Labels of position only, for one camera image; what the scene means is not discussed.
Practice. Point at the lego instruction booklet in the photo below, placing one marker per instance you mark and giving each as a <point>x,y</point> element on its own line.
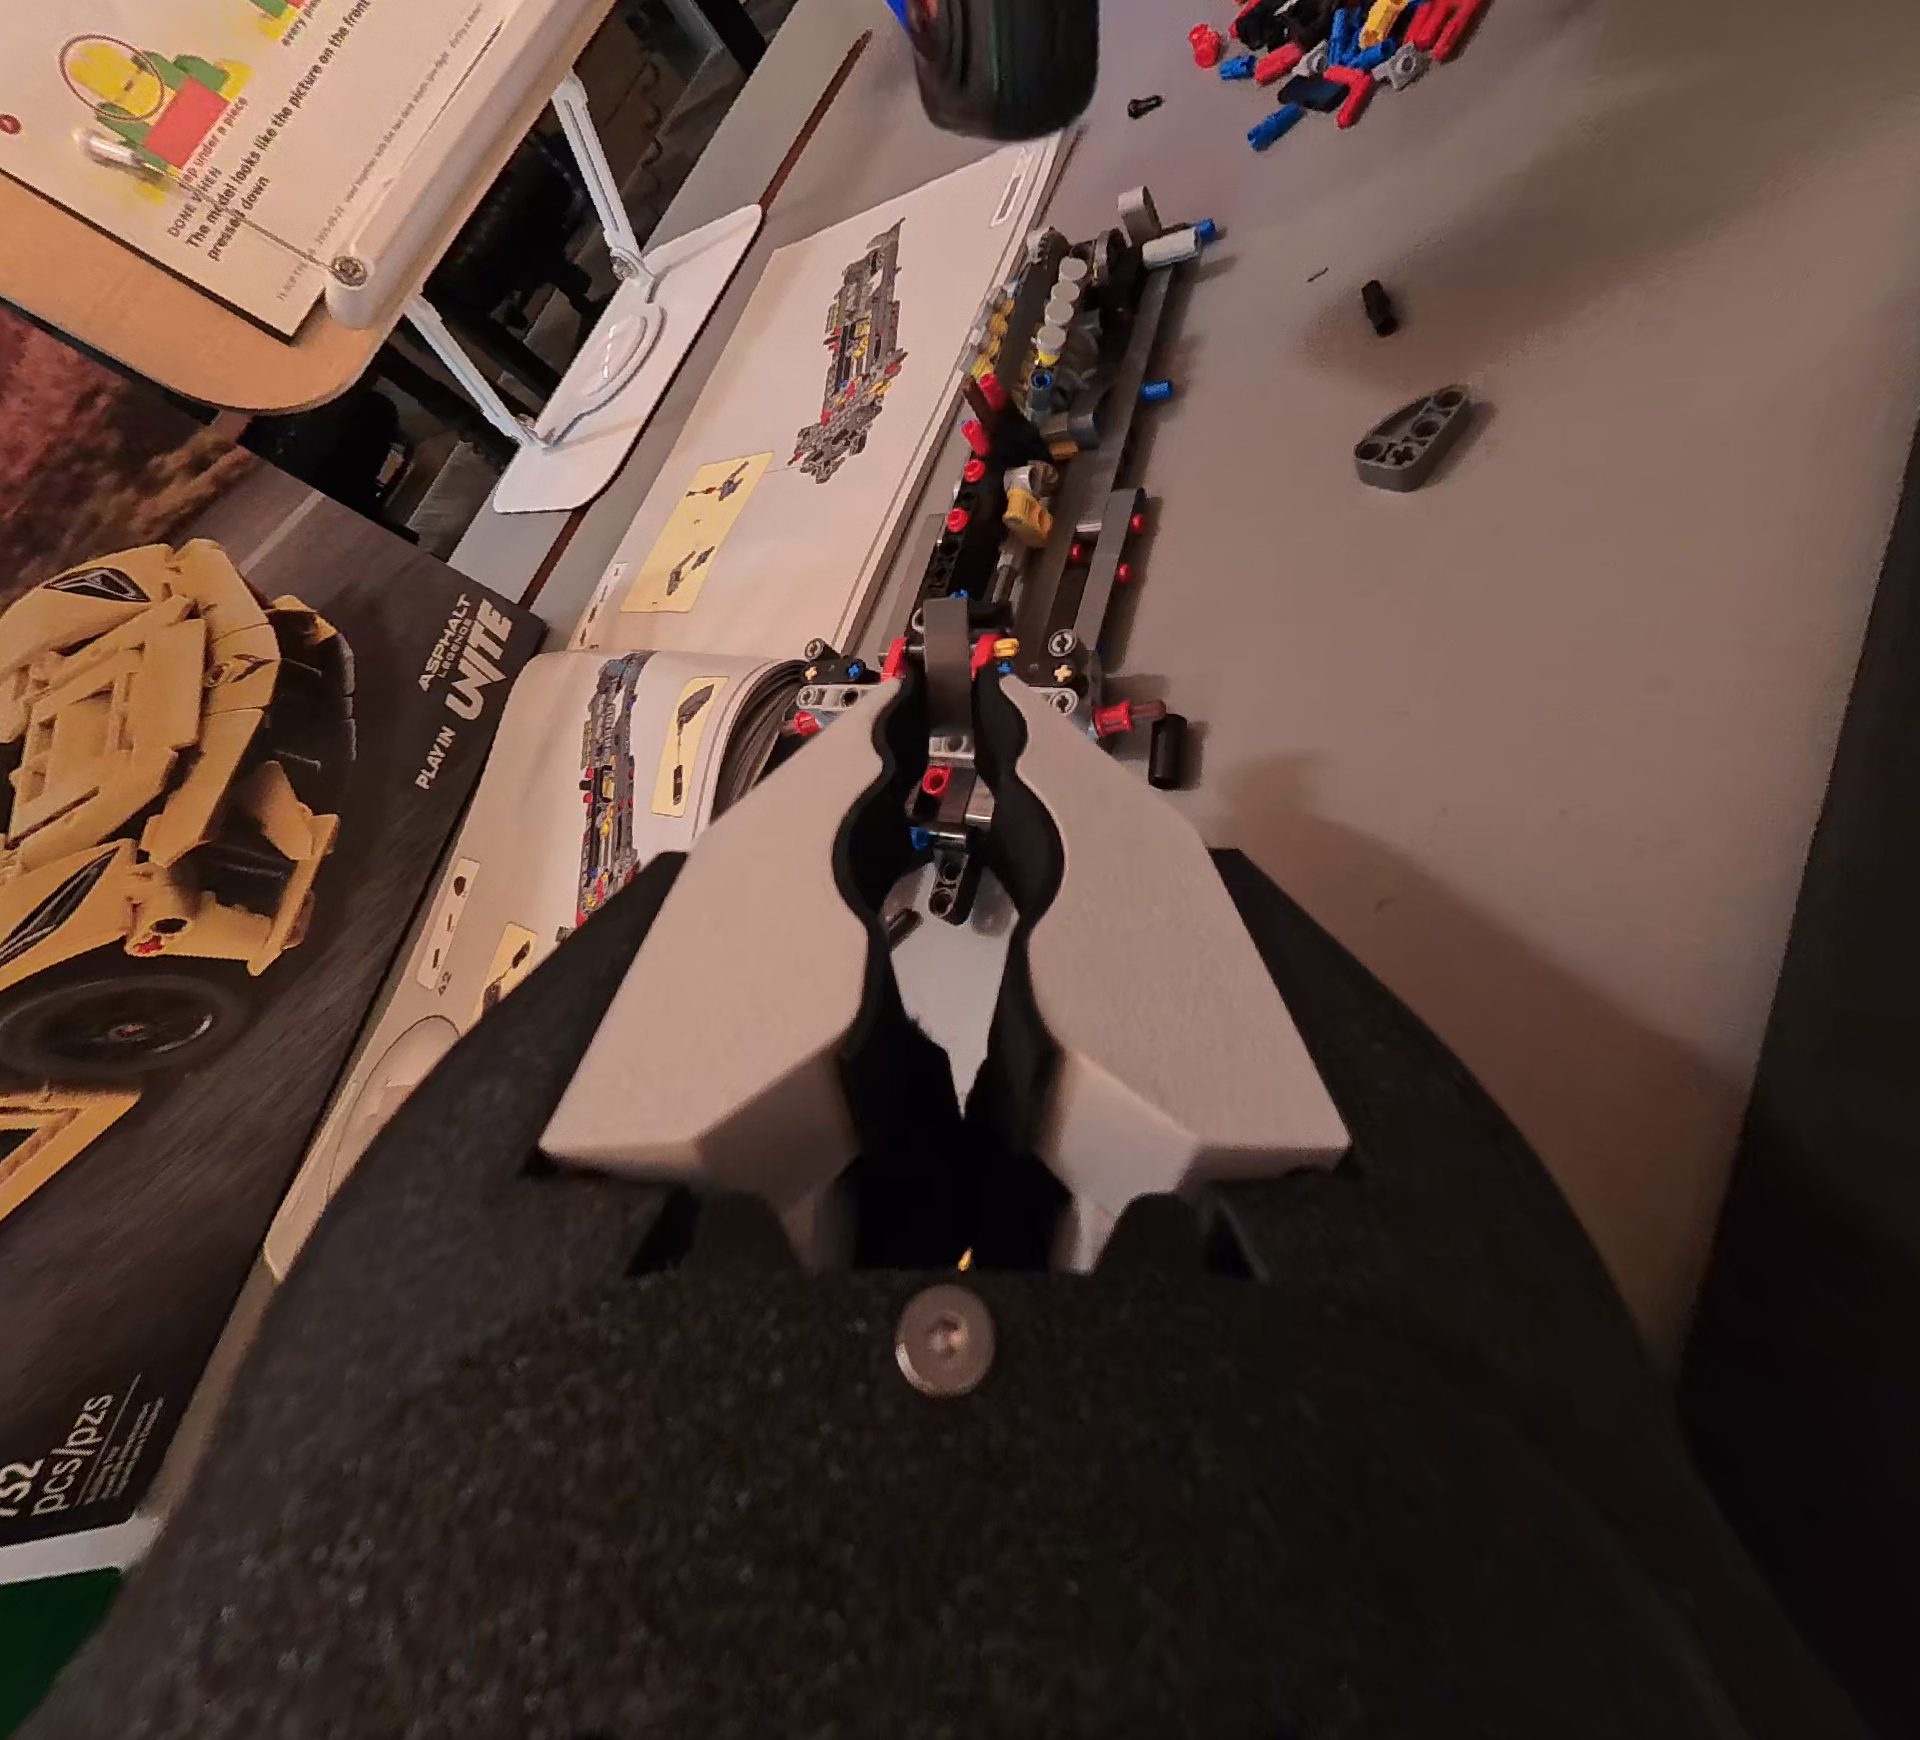
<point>780,329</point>

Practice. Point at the instruction sheet on white stand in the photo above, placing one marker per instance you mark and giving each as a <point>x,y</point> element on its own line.
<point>180,329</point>

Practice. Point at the black lego connector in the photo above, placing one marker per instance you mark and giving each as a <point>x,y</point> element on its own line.
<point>1378,307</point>
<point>1168,751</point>

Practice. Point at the grey lego car chassis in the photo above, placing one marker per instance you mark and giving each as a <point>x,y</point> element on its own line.
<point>1103,570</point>

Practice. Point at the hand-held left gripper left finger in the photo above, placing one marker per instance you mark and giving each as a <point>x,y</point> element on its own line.
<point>719,992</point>

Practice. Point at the white folding stand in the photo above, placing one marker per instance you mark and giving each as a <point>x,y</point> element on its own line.
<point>629,346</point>

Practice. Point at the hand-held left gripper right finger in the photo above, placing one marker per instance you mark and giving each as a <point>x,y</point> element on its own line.
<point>1184,1006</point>

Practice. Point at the lego set box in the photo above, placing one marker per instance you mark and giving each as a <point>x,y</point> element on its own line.
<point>225,751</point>

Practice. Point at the dark grey lego cam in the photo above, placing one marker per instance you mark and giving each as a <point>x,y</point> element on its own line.
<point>1409,438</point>

